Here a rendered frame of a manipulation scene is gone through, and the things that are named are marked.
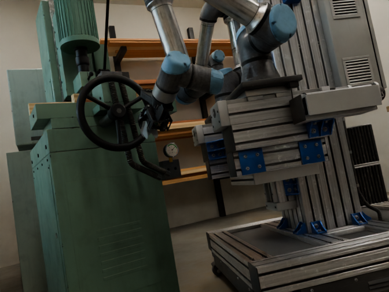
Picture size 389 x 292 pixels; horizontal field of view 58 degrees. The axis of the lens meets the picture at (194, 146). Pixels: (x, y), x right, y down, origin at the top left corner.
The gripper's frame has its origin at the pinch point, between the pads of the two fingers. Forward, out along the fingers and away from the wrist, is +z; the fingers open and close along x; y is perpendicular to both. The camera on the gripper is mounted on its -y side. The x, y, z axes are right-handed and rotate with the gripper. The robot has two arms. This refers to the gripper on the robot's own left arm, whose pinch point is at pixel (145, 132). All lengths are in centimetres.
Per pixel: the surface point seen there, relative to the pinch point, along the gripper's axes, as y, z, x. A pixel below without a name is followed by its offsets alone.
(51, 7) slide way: -94, 11, -13
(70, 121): -21.4, 15.3, -19.4
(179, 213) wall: -76, 246, 140
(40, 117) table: -23.4, 14.2, -30.2
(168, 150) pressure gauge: -4.1, 18.0, 17.6
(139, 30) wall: -270, 136, 127
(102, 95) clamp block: -23.1, 3.6, -8.4
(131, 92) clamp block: -23.7, 3.0, 3.5
